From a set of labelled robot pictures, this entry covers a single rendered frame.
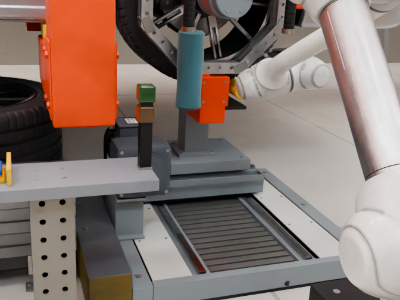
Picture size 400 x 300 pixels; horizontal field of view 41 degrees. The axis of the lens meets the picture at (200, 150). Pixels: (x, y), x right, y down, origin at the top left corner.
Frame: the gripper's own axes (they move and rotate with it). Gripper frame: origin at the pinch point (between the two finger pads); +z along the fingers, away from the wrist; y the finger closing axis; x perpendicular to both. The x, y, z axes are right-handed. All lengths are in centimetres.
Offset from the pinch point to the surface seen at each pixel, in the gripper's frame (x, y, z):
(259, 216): -37, -44, -19
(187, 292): -10, -74, -57
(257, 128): -84, -6, 114
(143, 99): 42, -43, -62
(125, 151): 24, -58, -30
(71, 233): 32, -78, -65
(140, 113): 40, -46, -62
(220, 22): 15.9, -1.2, 15.7
